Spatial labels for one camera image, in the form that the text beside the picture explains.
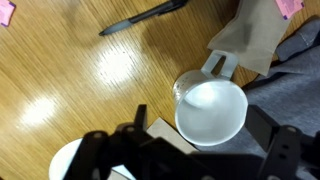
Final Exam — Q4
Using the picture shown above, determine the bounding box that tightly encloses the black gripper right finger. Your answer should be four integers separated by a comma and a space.
245, 104, 320, 180

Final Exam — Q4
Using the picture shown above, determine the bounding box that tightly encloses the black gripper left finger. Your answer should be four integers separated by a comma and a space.
62, 104, 159, 180

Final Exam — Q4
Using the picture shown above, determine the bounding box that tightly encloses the white cup with handle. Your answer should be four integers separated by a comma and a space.
171, 49, 250, 147

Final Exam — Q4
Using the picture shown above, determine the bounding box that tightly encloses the large white plate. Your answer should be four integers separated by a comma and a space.
48, 137, 138, 180

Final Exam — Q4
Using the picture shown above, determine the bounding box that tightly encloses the grey cloth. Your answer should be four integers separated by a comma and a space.
194, 15, 320, 180

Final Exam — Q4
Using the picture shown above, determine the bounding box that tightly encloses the brown square napkin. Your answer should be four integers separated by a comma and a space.
145, 116, 198, 155

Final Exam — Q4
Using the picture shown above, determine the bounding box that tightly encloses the beige cloth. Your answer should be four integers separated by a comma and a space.
206, 0, 288, 77

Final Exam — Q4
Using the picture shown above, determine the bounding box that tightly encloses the black pen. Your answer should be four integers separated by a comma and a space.
98, 0, 190, 37

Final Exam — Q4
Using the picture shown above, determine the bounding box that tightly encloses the pink sticky note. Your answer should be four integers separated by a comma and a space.
0, 0, 17, 28
274, 0, 305, 20

